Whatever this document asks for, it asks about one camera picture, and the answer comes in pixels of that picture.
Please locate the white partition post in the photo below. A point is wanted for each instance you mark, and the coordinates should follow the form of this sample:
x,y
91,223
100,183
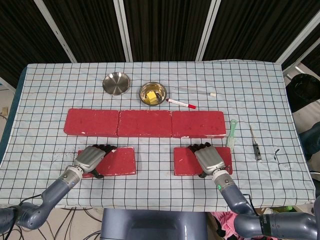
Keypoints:
x,y
123,31
297,43
208,31
55,31

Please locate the checkered tablecloth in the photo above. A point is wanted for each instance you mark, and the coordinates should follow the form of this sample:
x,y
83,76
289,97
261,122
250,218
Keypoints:
x,y
160,190

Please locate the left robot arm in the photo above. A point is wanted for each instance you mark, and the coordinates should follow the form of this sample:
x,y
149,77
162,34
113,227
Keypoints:
x,y
50,197

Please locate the dark teal fabric bundle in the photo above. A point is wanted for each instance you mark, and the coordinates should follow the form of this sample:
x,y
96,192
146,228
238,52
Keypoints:
x,y
310,142

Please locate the clear rod with white tip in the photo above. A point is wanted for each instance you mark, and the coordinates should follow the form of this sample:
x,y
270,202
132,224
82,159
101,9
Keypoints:
x,y
213,94

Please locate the yellow cube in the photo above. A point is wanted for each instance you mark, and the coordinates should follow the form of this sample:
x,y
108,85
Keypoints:
x,y
151,96

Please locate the pink cloth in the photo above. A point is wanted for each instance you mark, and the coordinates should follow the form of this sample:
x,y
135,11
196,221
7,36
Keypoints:
x,y
228,222

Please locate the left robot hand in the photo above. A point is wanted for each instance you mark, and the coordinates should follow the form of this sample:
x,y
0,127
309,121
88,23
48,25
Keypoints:
x,y
88,157

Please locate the red brick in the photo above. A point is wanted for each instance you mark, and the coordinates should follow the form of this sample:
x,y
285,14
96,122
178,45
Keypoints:
x,y
185,161
197,123
91,122
120,162
145,123

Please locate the green scrub brush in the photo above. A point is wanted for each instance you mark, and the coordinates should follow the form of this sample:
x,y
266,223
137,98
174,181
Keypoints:
x,y
230,143

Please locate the grey-blue robot torso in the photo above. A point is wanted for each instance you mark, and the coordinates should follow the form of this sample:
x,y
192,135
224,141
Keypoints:
x,y
150,225

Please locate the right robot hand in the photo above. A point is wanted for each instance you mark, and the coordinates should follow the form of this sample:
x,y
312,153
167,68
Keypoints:
x,y
208,160

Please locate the shallow steel plate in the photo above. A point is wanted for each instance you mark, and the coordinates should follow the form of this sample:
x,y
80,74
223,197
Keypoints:
x,y
116,83

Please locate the red and white marker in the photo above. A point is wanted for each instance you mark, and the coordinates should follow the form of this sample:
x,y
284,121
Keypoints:
x,y
180,102

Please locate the black bag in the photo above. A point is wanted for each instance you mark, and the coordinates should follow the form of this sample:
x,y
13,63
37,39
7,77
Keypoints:
x,y
302,92

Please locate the steel bowl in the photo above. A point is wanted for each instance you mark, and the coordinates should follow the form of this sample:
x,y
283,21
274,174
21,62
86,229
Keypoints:
x,y
144,94

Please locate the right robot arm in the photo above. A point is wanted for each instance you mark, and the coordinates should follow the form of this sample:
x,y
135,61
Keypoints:
x,y
275,222

